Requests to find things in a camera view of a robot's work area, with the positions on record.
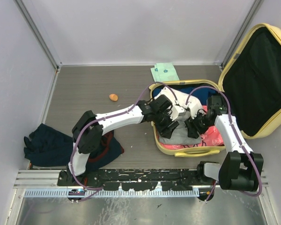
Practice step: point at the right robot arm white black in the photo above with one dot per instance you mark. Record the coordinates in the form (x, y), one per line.
(241, 168)

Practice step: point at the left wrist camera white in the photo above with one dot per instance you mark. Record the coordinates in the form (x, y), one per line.
(179, 113)

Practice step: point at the blue shirt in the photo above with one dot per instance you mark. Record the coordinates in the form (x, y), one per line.
(201, 94)

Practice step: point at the navy garment red trim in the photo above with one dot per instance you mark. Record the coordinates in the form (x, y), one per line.
(108, 150)

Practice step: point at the right aluminium corner post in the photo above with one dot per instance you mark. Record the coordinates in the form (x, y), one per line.
(244, 26)

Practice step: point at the aluminium corner post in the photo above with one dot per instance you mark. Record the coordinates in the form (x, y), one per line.
(244, 26)
(31, 16)

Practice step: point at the green tissue packet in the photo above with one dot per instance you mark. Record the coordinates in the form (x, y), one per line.
(163, 72)

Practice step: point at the yellow suitcase black lining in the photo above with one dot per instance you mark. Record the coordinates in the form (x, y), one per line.
(251, 82)

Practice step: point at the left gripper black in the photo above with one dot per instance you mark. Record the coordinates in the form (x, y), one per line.
(167, 132)

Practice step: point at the white cloth garment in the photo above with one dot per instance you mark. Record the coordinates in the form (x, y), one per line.
(182, 98)

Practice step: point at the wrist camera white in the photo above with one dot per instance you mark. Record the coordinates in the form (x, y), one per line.
(179, 113)
(194, 106)

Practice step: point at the black mounting base plate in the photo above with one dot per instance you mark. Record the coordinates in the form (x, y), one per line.
(144, 179)

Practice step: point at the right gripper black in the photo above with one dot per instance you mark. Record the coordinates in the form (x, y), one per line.
(191, 123)

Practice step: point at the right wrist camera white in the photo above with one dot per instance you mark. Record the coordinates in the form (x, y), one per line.
(194, 106)

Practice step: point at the pink patterned shirt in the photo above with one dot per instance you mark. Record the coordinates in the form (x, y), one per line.
(211, 138)

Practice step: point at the left aluminium corner post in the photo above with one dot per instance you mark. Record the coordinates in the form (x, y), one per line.
(31, 16)

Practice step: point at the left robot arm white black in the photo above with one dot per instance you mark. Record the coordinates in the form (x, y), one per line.
(93, 135)

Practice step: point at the aluminium rail frame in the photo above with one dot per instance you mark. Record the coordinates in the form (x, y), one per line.
(57, 183)

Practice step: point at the grey shirt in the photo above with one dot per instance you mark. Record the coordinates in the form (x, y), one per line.
(180, 137)

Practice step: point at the small orange wooden object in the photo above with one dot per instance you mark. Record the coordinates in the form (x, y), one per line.
(113, 97)

